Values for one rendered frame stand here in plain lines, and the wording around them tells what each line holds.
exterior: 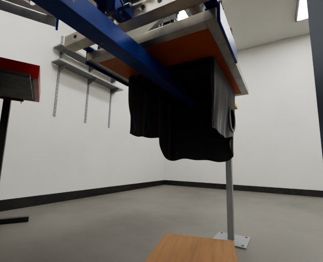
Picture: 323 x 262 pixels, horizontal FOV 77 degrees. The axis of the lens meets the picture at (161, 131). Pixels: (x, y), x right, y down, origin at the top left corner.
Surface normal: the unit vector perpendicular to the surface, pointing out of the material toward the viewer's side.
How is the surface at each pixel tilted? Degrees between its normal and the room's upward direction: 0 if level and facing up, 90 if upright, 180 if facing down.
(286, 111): 90
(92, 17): 90
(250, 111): 90
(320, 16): 90
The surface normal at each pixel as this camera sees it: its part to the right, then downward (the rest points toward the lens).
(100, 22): 0.87, -0.06
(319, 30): -0.66, -0.13
